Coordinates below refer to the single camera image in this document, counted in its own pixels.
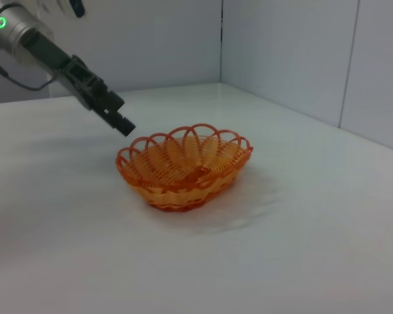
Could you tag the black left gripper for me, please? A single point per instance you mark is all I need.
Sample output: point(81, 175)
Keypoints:
point(57, 60)

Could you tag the orange woven plastic basket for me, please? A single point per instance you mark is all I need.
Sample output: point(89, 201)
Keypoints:
point(183, 183)

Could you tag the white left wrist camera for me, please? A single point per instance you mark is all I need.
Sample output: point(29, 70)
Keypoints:
point(67, 7)

